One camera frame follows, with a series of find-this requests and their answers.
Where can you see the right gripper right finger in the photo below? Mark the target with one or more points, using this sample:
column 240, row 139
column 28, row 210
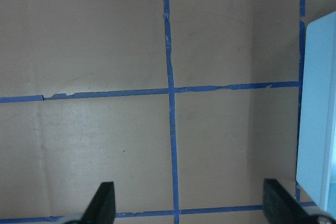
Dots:
column 280, row 207

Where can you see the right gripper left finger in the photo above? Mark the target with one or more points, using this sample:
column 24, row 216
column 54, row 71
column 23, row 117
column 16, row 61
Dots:
column 101, row 209

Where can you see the light blue plastic bin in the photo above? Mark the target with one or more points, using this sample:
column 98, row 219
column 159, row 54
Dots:
column 316, row 150

